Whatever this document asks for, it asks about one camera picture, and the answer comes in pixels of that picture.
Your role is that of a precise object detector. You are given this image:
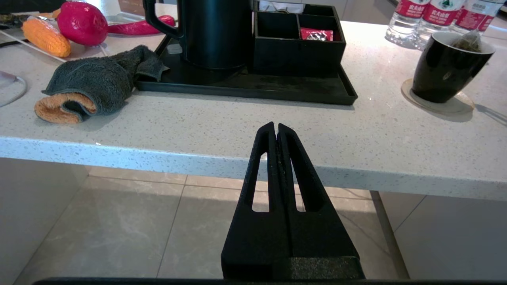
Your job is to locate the black mug white inside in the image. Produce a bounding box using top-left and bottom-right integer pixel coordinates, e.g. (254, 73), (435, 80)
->
(412, 31), (496, 104)

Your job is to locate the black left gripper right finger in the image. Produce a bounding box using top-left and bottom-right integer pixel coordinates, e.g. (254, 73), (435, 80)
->
(277, 123), (365, 279)

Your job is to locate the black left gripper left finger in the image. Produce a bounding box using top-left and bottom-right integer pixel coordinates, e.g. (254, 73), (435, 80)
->
(221, 122), (290, 277)

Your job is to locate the white sachet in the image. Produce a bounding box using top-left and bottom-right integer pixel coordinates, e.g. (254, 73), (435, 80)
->
(259, 0), (306, 13)

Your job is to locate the red toy apple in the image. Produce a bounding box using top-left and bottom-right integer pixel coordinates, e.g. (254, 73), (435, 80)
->
(57, 0), (109, 47)

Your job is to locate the round white coaster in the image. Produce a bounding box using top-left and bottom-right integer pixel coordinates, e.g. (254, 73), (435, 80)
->
(401, 78), (475, 116)

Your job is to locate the black organizer box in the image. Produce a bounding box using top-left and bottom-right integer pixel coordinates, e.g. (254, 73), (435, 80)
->
(252, 0), (347, 74)

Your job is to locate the orange toy fruit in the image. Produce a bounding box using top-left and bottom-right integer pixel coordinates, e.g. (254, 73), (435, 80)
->
(21, 17), (72, 59)

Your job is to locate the black serving tray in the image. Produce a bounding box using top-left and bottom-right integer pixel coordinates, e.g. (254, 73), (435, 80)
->
(134, 36), (358, 106)

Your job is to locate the red toy chili pepper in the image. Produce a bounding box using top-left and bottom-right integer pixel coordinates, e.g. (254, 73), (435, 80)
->
(107, 15), (176, 36)

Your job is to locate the black electric kettle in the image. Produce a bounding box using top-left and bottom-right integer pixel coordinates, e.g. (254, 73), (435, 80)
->
(143, 0), (254, 72)

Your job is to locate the grey cloth tan end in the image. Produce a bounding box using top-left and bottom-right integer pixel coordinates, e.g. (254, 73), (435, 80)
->
(34, 44), (170, 125)

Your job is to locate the black gold tea packet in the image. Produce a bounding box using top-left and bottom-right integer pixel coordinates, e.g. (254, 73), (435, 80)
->
(0, 14), (31, 29)

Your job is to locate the clear round plate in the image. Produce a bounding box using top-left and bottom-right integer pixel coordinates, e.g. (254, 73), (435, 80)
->
(0, 70), (28, 108)

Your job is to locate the red snack bag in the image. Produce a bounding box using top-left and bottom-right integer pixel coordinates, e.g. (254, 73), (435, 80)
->
(300, 27), (334, 42)

